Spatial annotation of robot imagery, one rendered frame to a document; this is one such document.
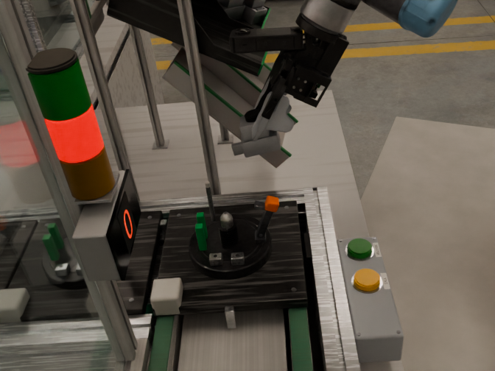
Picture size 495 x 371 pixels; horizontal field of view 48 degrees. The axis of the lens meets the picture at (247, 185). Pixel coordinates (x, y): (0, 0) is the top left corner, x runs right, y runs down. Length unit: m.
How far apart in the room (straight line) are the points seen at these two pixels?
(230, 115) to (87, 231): 0.49
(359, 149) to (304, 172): 1.64
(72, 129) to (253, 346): 0.46
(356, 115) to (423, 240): 2.13
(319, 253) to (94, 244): 0.44
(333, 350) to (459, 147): 0.73
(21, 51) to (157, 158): 0.88
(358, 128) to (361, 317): 2.30
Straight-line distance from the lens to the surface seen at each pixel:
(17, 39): 0.56
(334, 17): 0.85
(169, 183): 1.31
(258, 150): 0.94
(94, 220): 0.63
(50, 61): 0.56
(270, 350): 0.87
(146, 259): 0.96
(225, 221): 0.89
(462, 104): 3.35
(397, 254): 1.09
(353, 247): 0.93
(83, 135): 0.58
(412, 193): 1.23
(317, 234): 0.97
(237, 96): 1.15
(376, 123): 3.13
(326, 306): 0.86
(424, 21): 0.80
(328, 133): 1.42
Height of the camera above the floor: 1.62
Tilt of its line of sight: 37 degrees down
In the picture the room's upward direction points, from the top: 7 degrees counter-clockwise
